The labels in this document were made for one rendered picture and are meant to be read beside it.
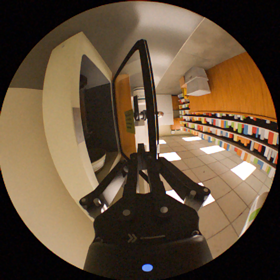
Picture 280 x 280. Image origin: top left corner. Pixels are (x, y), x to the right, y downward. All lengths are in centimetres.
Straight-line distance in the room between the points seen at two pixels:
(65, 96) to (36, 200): 55
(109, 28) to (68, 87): 20
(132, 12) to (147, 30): 8
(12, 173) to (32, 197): 15
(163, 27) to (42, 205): 88
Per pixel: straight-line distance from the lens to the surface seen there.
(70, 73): 21
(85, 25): 30
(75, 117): 18
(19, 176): 57
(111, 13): 28
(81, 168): 20
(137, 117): 20
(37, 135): 61
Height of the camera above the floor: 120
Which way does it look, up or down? 15 degrees up
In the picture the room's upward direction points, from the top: 174 degrees clockwise
